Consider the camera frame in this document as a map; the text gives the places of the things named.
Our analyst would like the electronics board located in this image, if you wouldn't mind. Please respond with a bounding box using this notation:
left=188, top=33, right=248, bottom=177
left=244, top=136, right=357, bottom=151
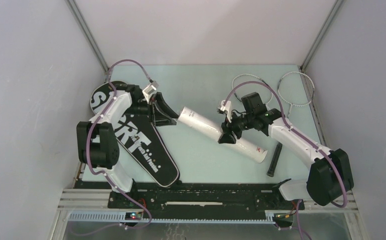
left=124, top=211, right=143, bottom=221
left=273, top=214, right=294, bottom=230

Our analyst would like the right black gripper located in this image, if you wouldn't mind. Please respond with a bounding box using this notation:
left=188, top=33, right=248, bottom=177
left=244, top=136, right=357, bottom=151
left=218, top=110, right=254, bottom=145

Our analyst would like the black racket cover bag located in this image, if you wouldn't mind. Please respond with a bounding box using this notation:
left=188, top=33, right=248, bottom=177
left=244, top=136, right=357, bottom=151
left=89, top=80, right=180, bottom=189

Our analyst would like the left white badminton racket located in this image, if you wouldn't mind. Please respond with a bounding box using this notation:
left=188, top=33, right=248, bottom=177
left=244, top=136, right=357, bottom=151
left=232, top=71, right=293, bottom=177

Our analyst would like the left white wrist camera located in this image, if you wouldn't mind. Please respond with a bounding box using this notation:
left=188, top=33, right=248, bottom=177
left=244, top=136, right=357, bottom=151
left=142, top=81, right=159, bottom=103

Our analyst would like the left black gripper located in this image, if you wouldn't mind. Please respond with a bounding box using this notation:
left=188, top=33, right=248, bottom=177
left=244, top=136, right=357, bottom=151
left=123, top=92, right=178, bottom=127

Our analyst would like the left electronics board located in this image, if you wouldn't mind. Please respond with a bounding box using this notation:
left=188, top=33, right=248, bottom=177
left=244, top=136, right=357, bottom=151
left=124, top=211, right=143, bottom=221

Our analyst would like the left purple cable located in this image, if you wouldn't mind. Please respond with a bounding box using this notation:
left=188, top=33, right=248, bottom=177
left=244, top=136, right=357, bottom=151
left=85, top=59, right=154, bottom=230

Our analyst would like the right white badminton racket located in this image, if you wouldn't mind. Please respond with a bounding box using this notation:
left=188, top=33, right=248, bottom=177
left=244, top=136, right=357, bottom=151
left=277, top=71, right=315, bottom=118

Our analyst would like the white shuttlecock tube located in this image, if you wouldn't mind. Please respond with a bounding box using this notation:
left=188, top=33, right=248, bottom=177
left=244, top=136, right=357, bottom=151
left=180, top=106, right=268, bottom=164

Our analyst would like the purple cable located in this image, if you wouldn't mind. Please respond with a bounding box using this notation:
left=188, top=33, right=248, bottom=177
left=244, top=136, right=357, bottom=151
left=224, top=80, right=349, bottom=240
left=85, top=59, right=154, bottom=230

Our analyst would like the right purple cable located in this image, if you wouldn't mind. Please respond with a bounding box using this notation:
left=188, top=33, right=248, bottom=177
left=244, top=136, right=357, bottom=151
left=224, top=80, right=349, bottom=240

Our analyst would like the white badminton racket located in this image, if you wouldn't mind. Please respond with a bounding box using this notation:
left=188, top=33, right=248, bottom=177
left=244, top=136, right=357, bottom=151
left=232, top=71, right=293, bottom=177
left=277, top=71, right=315, bottom=118

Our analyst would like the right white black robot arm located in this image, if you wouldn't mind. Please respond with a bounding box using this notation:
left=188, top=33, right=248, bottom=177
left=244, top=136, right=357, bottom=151
left=218, top=92, right=354, bottom=209

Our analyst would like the right electronics board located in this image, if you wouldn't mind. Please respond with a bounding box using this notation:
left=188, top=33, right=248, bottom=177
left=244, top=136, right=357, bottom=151
left=273, top=214, right=294, bottom=230

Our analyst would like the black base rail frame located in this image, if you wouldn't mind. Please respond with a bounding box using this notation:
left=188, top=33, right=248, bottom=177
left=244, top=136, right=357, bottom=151
left=58, top=181, right=358, bottom=226

